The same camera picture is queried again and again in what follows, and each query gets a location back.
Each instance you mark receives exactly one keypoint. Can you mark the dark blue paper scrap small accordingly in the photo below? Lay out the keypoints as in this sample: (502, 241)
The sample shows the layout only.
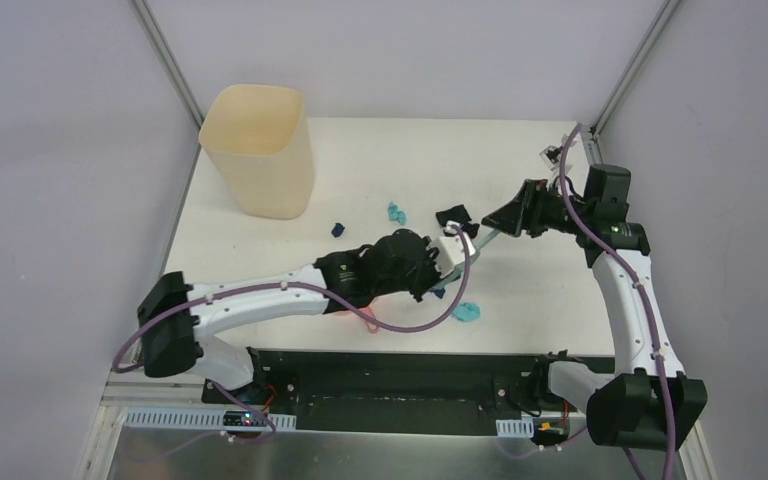
(337, 230)

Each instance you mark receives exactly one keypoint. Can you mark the light blue paper scrap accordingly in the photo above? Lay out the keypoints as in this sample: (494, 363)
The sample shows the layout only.
(466, 312)
(395, 214)

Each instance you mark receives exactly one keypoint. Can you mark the light blue paper scrap lower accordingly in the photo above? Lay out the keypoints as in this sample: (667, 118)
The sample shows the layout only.
(466, 312)

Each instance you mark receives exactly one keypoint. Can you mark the pink plastic dustpan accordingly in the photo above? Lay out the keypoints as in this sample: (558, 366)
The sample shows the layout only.
(363, 314)

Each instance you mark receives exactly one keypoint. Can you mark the green hand brush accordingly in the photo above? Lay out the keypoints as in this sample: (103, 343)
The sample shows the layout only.
(479, 245)

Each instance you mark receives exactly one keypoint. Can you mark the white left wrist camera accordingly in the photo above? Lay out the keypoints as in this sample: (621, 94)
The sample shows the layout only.
(452, 251)

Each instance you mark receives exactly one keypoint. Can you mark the right white cable duct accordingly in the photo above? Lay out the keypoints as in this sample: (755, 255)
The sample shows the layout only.
(522, 427)

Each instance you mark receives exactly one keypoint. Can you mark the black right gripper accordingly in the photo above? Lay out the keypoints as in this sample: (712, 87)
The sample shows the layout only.
(524, 211)

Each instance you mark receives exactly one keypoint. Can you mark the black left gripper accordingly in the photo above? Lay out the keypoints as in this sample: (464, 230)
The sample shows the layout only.
(426, 270)

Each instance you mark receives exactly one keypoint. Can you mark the black paper scrap small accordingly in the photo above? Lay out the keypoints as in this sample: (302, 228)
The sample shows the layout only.
(470, 229)

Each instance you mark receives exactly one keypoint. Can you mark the white cable duct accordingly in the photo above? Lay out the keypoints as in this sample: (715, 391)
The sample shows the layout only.
(522, 427)
(193, 419)

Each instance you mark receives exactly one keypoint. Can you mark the black paper scrap large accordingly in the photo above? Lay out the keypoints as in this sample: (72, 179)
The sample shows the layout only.
(457, 214)

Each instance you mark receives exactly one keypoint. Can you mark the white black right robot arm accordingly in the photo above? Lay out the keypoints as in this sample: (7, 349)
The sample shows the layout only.
(648, 402)

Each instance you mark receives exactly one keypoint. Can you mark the left white cable duct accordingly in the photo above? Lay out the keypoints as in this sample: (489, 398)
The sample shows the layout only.
(193, 419)

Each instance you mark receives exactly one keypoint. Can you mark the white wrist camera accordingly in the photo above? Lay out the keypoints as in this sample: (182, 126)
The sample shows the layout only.
(552, 153)
(452, 251)

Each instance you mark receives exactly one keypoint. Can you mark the light blue paper scrap upper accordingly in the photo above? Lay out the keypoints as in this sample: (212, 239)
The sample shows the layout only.
(395, 214)

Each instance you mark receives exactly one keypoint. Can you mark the beige plastic waste bin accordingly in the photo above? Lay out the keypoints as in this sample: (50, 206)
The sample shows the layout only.
(257, 138)

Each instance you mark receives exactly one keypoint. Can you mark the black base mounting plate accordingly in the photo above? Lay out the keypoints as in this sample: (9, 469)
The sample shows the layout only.
(405, 393)

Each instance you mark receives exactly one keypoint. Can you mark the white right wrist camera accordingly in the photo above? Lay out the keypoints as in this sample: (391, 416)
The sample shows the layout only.
(552, 153)

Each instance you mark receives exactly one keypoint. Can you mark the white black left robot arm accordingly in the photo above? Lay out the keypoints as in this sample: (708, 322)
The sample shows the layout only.
(179, 321)

